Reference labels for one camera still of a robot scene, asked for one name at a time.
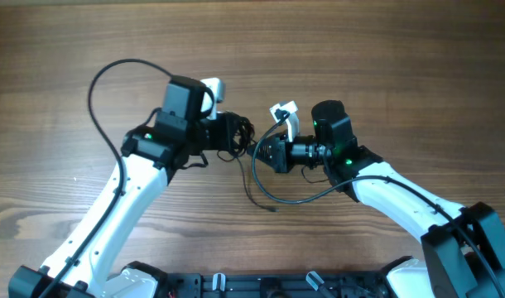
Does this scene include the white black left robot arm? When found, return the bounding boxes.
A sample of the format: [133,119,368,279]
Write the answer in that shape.
[8,75,238,297]

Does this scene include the black left camera cable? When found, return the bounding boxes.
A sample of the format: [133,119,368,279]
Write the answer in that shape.
[36,58,175,298]

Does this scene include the black right camera cable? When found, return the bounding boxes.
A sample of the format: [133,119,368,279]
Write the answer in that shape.
[251,109,505,298]

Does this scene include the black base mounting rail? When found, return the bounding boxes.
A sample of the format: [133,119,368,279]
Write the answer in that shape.
[159,272,392,298]

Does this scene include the black USB cable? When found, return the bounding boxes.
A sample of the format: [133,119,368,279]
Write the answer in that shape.
[216,111,278,214]

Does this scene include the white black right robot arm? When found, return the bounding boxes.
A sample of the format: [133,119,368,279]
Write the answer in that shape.
[248,100,505,297]

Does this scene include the black camera cable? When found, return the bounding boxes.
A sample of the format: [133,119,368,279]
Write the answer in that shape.
[36,58,175,298]
[251,109,505,298]

